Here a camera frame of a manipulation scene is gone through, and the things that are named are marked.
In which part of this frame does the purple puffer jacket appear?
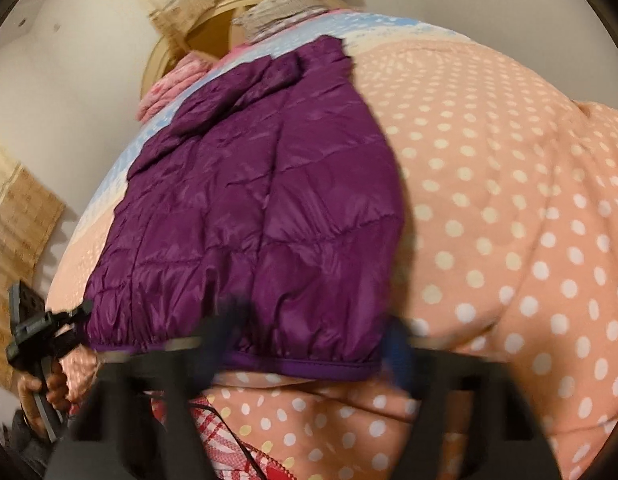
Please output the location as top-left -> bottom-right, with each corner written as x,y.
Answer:
82,36 -> 405,382

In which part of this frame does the person's left hand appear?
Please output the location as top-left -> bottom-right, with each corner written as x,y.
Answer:
18,361 -> 70,440

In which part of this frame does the red plaid cloth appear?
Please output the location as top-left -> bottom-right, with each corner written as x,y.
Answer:
151,391 -> 295,480

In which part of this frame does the beige side window curtain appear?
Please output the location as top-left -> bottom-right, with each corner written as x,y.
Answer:
0,144 -> 65,391

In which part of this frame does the dotted blue pink bedspread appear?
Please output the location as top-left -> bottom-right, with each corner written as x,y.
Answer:
47,12 -> 618,479

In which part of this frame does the pink folded blanket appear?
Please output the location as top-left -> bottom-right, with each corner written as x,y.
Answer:
136,51 -> 218,124

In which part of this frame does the beige wooden headboard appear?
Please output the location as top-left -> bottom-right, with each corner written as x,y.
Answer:
140,0 -> 351,99

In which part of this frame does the grey patterned pillow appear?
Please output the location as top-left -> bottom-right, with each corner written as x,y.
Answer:
232,0 -> 330,44

